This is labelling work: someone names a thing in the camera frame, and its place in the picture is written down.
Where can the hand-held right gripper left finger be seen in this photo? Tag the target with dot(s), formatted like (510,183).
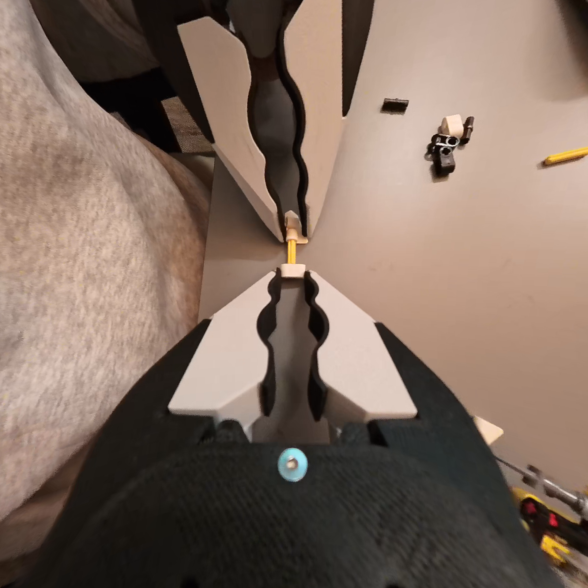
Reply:
(220,367)

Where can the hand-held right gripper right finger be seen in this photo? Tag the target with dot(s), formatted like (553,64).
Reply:
(363,367)

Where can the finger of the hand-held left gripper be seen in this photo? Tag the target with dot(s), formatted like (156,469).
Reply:
(319,69)
(220,92)

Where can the small black lego pin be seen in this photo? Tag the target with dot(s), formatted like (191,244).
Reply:
(395,105)

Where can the white lego connector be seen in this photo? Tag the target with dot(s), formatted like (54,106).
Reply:
(292,271)

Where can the yellow lego axle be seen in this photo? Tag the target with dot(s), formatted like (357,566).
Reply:
(565,156)
(292,252)

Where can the white lego steering arm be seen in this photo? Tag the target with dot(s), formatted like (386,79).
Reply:
(291,225)

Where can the lego helicopter model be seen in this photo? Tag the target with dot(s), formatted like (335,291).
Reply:
(551,514)

